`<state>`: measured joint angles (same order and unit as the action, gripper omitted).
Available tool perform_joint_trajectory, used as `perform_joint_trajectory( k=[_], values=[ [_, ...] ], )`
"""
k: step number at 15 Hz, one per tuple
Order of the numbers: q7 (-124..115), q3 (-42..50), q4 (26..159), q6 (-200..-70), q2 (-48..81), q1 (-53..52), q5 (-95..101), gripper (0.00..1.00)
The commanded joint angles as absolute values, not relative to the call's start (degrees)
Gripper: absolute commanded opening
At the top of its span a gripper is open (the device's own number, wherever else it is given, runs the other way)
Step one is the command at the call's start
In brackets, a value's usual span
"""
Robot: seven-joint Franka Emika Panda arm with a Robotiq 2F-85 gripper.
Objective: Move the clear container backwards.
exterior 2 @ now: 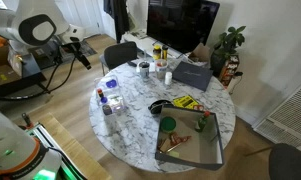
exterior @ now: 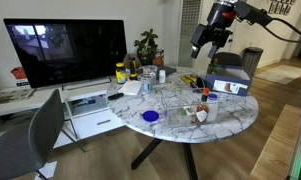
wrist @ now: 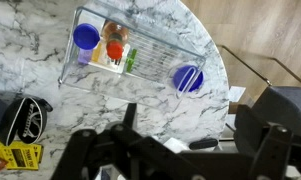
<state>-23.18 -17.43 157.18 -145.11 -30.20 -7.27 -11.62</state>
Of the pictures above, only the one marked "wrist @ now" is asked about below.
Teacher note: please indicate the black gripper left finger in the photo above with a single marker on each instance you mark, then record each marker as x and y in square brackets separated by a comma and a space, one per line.
[90, 150]

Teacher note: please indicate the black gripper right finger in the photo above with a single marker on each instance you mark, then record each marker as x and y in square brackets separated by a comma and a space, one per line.
[273, 150]

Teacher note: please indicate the clear plastic container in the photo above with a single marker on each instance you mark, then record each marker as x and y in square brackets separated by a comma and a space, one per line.
[156, 63]

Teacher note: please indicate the dark upholstered chair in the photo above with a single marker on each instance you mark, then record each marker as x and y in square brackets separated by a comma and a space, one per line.
[286, 106]

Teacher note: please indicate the white striped glasses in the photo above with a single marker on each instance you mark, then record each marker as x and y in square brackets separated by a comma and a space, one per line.
[31, 121]

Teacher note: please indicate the white paper sheet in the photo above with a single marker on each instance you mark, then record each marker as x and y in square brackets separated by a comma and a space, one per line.
[236, 94]

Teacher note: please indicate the yellow printed card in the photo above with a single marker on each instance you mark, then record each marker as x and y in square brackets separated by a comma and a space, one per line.
[20, 156]

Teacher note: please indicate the black glasses case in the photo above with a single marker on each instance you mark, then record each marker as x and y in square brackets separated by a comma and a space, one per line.
[10, 123]

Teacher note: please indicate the small green plastic piece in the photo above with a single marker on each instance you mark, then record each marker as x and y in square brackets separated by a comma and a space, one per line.
[131, 61]

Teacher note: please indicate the round blue lid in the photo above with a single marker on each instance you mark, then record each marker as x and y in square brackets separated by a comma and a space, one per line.
[198, 80]

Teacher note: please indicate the hot sauce bottle red cap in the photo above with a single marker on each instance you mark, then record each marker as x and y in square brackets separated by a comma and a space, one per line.
[115, 50]

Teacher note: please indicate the purple bottle with blue cap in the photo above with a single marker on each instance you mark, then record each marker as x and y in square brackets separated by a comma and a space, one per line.
[86, 36]

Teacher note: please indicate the thin gold metal frame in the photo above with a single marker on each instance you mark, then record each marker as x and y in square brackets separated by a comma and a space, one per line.
[248, 65]

